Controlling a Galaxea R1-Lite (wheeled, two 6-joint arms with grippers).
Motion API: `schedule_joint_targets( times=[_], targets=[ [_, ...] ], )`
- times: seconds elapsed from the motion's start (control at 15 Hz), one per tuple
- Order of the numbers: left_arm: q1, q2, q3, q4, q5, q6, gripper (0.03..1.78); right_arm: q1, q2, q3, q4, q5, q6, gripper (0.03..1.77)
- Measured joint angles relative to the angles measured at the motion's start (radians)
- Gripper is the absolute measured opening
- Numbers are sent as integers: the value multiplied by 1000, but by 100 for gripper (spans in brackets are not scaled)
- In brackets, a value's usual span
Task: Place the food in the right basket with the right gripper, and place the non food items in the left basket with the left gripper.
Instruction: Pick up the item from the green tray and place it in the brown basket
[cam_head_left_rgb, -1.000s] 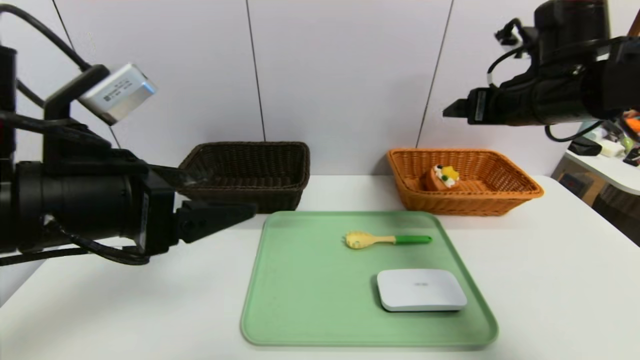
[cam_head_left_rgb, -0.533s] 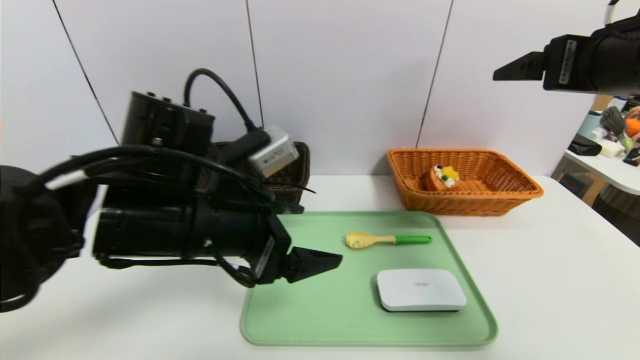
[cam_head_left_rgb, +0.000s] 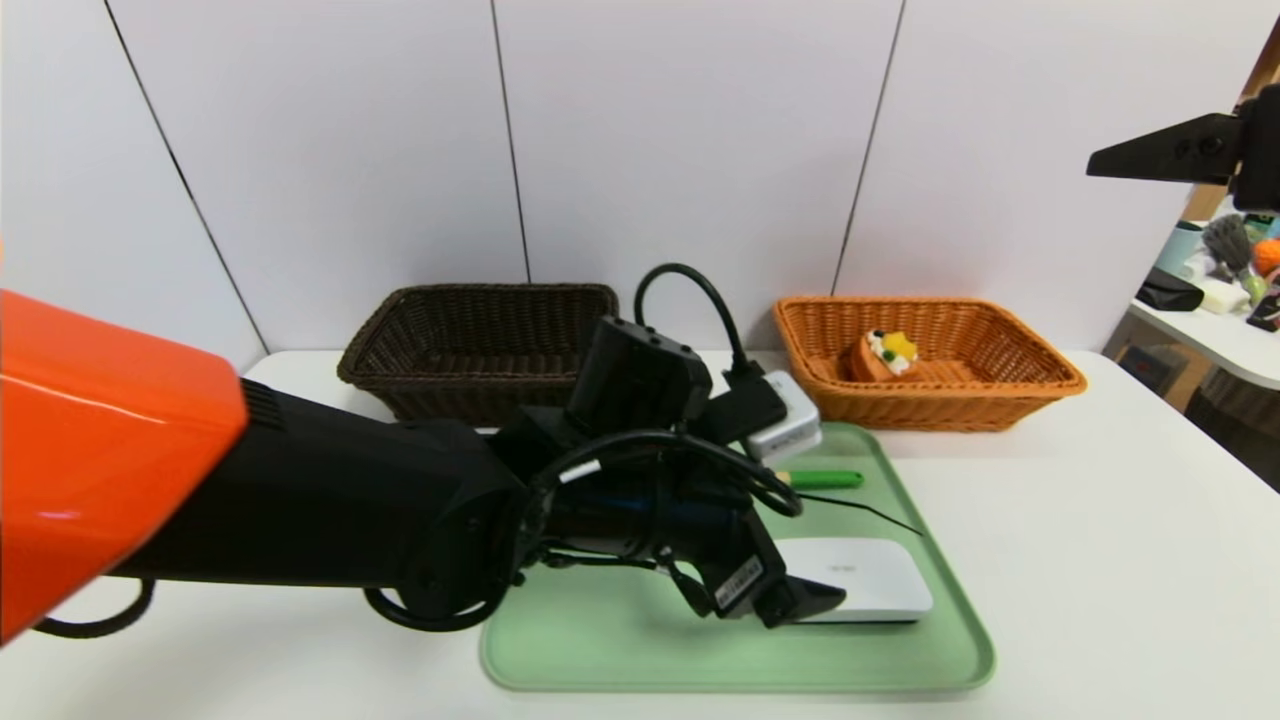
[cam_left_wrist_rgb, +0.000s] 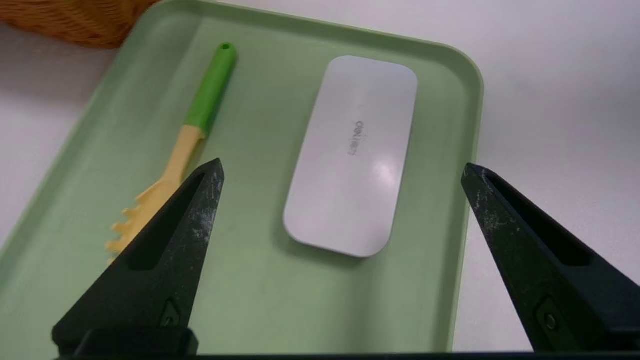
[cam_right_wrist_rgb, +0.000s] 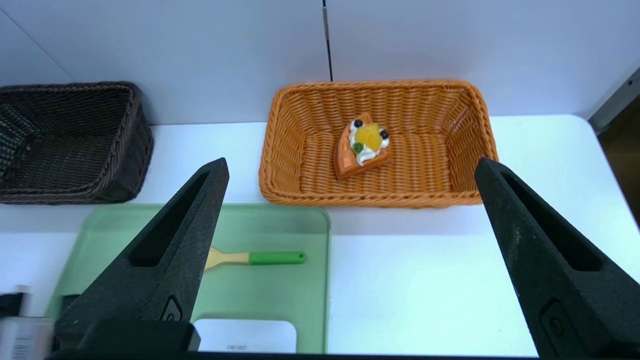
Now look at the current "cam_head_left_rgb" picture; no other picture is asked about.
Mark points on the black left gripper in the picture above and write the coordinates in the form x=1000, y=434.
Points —
x=742, y=583

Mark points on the white plastic box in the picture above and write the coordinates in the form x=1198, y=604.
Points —
x=880, y=575

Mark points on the white block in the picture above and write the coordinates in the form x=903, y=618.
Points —
x=1222, y=298

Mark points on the black pouch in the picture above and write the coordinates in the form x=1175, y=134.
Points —
x=1167, y=292

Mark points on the toy waffle slice with fruit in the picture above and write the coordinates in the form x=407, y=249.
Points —
x=868, y=362

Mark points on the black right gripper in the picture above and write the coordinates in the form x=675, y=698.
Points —
x=1257, y=148

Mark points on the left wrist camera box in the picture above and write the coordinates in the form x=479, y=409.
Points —
x=790, y=425

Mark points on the white side table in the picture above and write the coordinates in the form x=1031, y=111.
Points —
x=1230, y=345

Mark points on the wooden cabinet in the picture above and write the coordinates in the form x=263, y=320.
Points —
x=1150, y=372

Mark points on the dark phone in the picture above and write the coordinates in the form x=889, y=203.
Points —
x=1267, y=308

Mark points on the light green plastic tray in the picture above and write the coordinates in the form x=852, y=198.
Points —
x=620, y=640

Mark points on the orange ball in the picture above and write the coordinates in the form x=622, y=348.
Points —
x=1268, y=255

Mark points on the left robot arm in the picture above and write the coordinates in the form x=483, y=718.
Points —
x=300, y=500

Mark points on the small green ball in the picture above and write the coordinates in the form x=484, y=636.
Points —
x=1253, y=288

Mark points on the teal cup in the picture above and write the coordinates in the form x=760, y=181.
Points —
x=1178, y=248

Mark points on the dark brown wicker basket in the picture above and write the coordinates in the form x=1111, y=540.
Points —
x=440, y=340

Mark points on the grey brush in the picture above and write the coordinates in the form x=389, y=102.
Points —
x=1228, y=242

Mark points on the orange wicker basket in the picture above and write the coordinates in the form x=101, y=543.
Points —
x=960, y=405

